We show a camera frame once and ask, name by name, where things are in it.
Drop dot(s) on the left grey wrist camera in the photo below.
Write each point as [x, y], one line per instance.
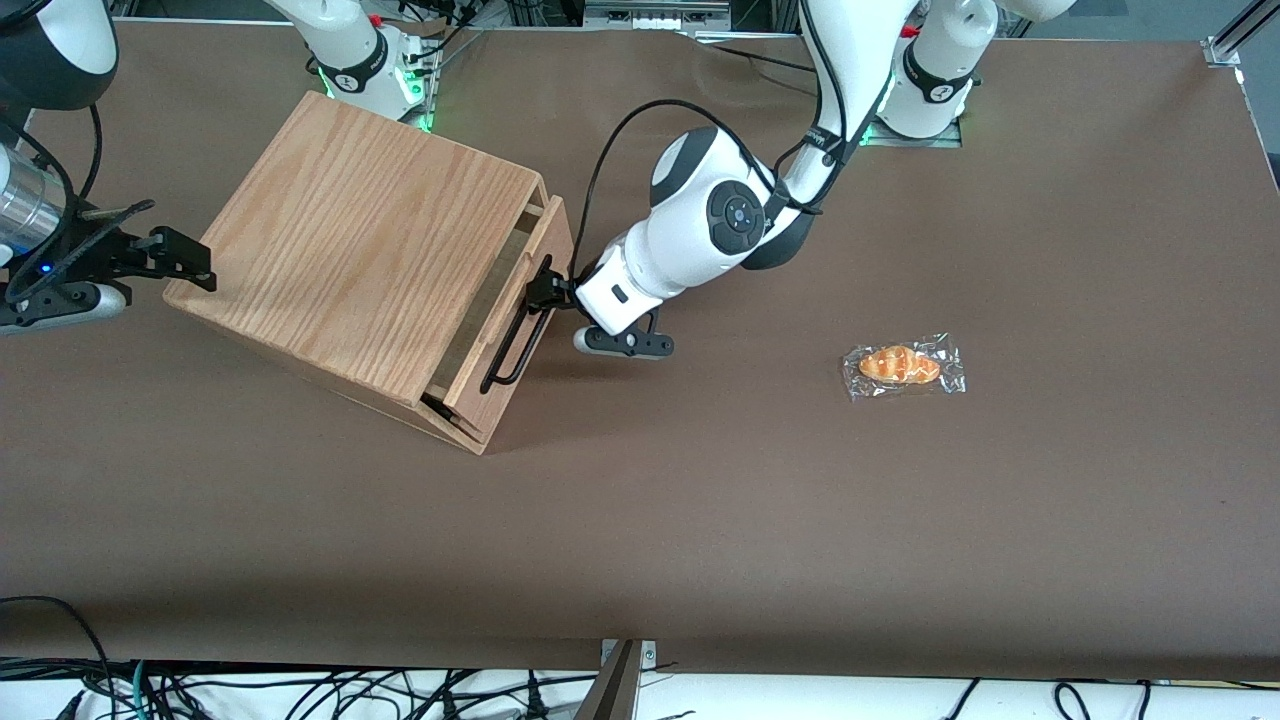
[625, 345]

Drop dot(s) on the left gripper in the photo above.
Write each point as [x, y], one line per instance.
[556, 288]

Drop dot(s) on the left white Franka arm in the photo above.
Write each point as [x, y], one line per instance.
[700, 210]

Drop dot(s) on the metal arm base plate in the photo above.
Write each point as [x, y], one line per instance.
[915, 140]

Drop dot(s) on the light wooden drawer cabinet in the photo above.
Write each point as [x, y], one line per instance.
[350, 250]

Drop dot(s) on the grey equipment box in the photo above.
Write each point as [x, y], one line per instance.
[670, 12]

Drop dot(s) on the wooden cabinet drawer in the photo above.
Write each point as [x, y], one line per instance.
[500, 400]

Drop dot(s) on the plastic wrapped bread roll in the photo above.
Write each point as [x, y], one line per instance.
[900, 365]

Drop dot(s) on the right white Franka arm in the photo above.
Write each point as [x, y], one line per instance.
[50, 50]

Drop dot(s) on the aluminium frame profile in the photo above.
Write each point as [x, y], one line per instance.
[1235, 35]

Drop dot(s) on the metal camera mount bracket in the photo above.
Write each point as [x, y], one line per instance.
[618, 685]

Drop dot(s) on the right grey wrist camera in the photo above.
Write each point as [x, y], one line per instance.
[60, 305]

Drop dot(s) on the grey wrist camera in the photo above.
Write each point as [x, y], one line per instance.
[60, 305]
[625, 345]

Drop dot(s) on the large table cover mat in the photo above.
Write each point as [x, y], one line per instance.
[800, 520]

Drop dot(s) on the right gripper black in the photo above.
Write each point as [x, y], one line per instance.
[88, 253]

